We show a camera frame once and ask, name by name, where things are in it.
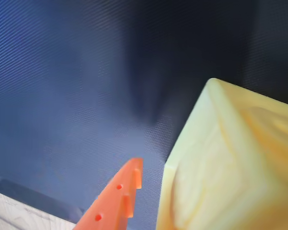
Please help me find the dark grey work mat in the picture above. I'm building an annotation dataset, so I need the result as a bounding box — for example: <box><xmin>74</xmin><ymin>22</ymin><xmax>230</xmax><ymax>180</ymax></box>
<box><xmin>0</xmin><ymin>0</ymin><xmax>288</xmax><ymax>225</ymax></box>

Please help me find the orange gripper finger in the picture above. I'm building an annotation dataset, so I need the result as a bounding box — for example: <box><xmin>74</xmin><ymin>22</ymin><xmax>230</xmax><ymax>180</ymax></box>
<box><xmin>73</xmin><ymin>157</ymin><xmax>144</xmax><ymax>230</ymax></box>

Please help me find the yellow toy block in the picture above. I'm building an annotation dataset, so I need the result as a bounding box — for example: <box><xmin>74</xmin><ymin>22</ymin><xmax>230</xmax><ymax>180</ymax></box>
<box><xmin>156</xmin><ymin>78</ymin><xmax>288</xmax><ymax>230</ymax></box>

